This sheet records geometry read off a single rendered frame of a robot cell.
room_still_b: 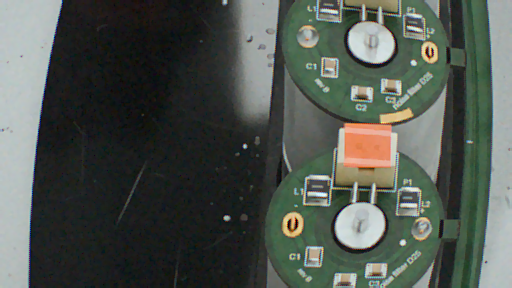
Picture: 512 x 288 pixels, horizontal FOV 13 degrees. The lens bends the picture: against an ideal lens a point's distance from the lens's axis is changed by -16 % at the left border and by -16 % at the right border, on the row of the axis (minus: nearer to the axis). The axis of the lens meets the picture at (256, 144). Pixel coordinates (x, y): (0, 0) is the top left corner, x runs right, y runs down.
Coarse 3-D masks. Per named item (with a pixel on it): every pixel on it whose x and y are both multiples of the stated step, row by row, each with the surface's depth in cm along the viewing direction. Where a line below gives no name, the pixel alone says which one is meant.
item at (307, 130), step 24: (360, 24) 34; (360, 48) 34; (384, 48) 34; (288, 96) 35; (288, 120) 35; (312, 120) 34; (336, 120) 34; (432, 120) 34; (288, 144) 36; (312, 144) 35; (336, 144) 34; (408, 144) 34; (432, 144) 35; (288, 168) 36; (432, 168) 36
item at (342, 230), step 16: (352, 208) 33; (368, 208) 33; (288, 224) 33; (336, 224) 33; (352, 224) 33; (368, 224) 33; (384, 224) 33; (336, 240) 33; (352, 240) 32; (368, 240) 32; (272, 272) 33
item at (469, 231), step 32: (480, 0) 34; (480, 32) 34; (480, 64) 34; (480, 96) 34; (480, 128) 33; (480, 160) 33; (480, 192) 33; (448, 224) 33; (480, 224) 33; (480, 256) 32
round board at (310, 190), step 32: (320, 160) 33; (288, 192) 33; (320, 192) 33; (352, 192) 33; (384, 192) 33; (416, 192) 33; (320, 224) 33; (288, 256) 32; (320, 256) 32; (352, 256) 32; (384, 256) 32; (416, 256) 32
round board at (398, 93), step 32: (320, 0) 34; (416, 0) 34; (288, 32) 34; (320, 32) 34; (416, 32) 34; (288, 64) 34; (320, 64) 34; (352, 64) 34; (416, 64) 34; (448, 64) 34; (320, 96) 34; (352, 96) 34; (384, 96) 34; (416, 96) 34
